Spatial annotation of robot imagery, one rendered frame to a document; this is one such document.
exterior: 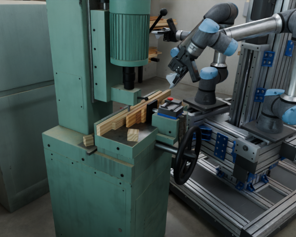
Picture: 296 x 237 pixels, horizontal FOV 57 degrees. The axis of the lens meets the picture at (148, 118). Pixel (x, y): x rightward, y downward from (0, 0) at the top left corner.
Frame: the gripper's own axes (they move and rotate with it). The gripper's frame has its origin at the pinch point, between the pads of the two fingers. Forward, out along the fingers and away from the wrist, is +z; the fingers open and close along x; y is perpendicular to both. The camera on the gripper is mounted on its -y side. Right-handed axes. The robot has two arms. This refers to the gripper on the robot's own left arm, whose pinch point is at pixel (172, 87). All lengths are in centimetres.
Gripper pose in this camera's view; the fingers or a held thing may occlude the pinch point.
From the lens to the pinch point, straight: 135.3
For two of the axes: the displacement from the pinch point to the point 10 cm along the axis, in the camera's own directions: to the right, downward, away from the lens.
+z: -4.7, 6.6, 5.8
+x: -5.0, 3.4, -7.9
